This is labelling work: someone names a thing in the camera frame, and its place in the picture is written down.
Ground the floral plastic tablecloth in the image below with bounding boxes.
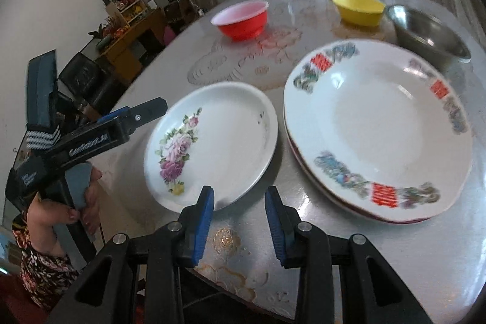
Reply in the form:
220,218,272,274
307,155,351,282
80,0,486,324

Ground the person's floral clothing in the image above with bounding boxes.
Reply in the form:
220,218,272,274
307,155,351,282
11,218,78,313

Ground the small white floral plate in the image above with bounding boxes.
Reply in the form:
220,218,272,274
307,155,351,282
143,83,279,213

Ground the large white printed plate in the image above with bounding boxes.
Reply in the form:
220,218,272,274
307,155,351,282
283,39,474,222

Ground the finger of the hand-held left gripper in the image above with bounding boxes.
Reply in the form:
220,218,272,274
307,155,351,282
27,50,61,131
121,98,168,135

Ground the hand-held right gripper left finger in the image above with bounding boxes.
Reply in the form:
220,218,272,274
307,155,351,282
46,185,215,324

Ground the person's left forearm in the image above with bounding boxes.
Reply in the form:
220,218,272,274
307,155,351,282
32,227,67,260

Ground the red-rimmed white plate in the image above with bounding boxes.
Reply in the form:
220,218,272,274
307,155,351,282
284,107,433,224

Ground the black leather chair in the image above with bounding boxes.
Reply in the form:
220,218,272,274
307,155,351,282
59,53,122,112

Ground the yellow plastic bowl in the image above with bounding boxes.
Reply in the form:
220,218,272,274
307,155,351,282
332,0,386,27

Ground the small wooden shelf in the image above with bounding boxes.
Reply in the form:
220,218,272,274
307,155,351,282
103,0,147,25

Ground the red plastic bowl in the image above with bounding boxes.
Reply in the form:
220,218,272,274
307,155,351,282
210,0,269,42

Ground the stainless steel bowl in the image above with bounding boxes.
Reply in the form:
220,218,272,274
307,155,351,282
383,4,472,71

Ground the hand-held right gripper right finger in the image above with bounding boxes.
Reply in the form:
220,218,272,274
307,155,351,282
265,186,433,324

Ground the wooden cabinet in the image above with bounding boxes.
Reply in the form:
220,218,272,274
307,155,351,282
95,7,166,82

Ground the person's left hand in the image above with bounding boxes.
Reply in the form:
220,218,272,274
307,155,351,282
32,169,102,235

